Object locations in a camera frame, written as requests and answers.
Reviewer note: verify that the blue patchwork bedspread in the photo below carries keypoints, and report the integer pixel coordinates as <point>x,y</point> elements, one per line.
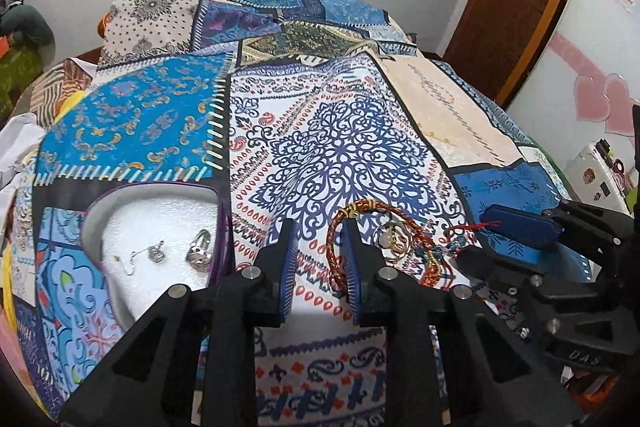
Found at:
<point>296,108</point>

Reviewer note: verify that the silver hook earring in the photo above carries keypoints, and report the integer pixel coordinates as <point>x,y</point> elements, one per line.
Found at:
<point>155,253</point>

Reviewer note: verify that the white stickered suitcase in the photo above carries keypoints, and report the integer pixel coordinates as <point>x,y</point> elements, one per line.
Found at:
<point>598,178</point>

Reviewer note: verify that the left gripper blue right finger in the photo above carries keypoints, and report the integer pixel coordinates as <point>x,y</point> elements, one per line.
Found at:
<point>361,263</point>

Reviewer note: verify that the yellow cloth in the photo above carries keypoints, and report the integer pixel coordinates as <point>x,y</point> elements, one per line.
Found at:
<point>86,192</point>

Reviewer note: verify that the white crumpled cloth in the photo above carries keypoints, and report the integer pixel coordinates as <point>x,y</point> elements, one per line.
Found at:
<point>18,137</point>

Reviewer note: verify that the pink heart wall sticker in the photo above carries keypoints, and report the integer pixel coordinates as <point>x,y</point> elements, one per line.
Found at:
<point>598,97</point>

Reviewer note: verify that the purple heart-shaped jewelry box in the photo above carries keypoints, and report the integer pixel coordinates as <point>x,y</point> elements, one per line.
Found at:
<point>147,237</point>

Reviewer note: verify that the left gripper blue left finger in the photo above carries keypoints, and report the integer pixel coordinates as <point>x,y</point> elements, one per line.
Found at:
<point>278,262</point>

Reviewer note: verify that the silver charm earring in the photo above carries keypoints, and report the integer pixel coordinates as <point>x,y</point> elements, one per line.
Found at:
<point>199,254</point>

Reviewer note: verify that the pile of clothes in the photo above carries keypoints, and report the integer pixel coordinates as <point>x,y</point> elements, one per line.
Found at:
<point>23,25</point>

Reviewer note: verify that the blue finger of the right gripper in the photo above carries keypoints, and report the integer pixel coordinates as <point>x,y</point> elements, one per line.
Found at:
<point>499,272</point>
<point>534,231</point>

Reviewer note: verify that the striped beige pillow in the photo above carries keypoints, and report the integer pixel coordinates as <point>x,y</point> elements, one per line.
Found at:
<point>46,95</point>

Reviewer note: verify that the green patterned covered stand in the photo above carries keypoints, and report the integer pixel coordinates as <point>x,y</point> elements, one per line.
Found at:
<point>19,67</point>

